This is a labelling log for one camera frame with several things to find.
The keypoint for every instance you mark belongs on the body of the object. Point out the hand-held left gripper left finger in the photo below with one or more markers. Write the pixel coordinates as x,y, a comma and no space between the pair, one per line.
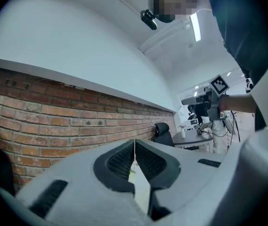
82,173

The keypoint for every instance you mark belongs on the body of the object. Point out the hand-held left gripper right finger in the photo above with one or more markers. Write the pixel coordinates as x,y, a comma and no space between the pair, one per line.
188,171

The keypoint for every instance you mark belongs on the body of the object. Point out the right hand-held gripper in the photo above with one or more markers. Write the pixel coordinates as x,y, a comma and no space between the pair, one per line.
215,102

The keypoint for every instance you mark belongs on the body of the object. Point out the person's right forearm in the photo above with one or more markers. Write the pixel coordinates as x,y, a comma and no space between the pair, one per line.
239,103

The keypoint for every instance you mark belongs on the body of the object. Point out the grey desk with white legs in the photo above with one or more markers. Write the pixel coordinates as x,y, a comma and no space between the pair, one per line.
192,138

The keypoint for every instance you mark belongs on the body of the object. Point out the white bottle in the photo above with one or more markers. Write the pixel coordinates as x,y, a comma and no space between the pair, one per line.
183,132

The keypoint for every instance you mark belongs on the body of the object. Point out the black high-back office chair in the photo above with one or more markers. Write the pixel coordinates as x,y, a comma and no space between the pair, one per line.
163,134

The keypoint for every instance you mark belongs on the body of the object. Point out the ceiling light panel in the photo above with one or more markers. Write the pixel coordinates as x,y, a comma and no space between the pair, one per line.
196,27

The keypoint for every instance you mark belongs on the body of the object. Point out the person's black shirt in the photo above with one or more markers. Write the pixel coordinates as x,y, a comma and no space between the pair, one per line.
242,27

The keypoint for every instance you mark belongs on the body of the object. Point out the person's head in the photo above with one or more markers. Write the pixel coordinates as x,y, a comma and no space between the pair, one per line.
171,1

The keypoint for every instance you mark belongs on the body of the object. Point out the black head-worn camera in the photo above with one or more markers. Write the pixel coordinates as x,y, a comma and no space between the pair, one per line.
149,20

